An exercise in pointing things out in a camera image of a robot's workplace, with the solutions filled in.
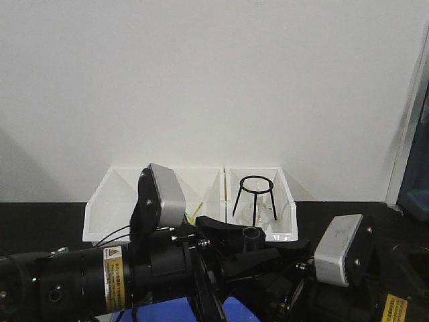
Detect blue plastic tray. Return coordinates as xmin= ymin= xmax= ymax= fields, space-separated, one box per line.
xmin=117 ymin=296 xmax=262 ymax=322

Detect white storage bin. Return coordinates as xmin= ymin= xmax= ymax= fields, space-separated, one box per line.
xmin=174 ymin=167 xmax=226 ymax=222
xmin=82 ymin=166 xmax=143 ymax=244
xmin=225 ymin=167 xmax=298 ymax=242

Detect clear glass flask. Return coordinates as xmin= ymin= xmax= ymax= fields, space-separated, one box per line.
xmin=235 ymin=180 xmax=273 ymax=229

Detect green yellow plastic sticks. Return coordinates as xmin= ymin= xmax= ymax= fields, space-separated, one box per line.
xmin=185 ymin=202 xmax=204 ymax=225

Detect white right storage bin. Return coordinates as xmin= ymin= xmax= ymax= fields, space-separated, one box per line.
xmin=225 ymin=167 xmax=298 ymax=242

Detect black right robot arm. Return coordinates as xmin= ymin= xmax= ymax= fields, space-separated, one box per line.
xmin=258 ymin=214 xmax=428 ymax=321

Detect grey blue pegboard drying rack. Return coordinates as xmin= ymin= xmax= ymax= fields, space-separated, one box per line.
xmin=397 ymin=40 xmax=428 ymax=222

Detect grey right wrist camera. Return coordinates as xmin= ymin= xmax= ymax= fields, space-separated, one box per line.
xmin=314 ymin=213 xmax=375 ymax=288

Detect white left storage bin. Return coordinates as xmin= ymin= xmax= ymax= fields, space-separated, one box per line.
xmin=82 ymin=166 xmax=143 ymax=244

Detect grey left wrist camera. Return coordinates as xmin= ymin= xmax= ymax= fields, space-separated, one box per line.
xmin=129 ymin=163 xmax=186 ymax=243

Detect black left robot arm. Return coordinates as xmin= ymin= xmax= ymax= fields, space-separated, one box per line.
xmin=1 ymin=217 xmax=281 ymax=321

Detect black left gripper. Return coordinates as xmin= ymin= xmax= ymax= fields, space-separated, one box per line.
xmin=174 ymin=216 xmax=282 ymax=321

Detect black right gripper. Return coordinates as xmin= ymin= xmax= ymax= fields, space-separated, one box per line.
xmin=254 ymin=239 xmax=316 ymax=321

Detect clear glass test tube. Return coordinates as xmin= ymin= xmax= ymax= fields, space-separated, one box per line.
xmin=242 ymin=227 xmax=261 ymax=252

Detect white middle storage bin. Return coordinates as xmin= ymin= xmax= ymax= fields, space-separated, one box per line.
xmin=174 ymin=167 xmax=226 ymax=222

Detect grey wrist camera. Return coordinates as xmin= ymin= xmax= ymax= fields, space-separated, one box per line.
xmin=129 ymin=163 xmax=186 ymax=243
xmin=314 ymin=213 xmax=375 ymax=288

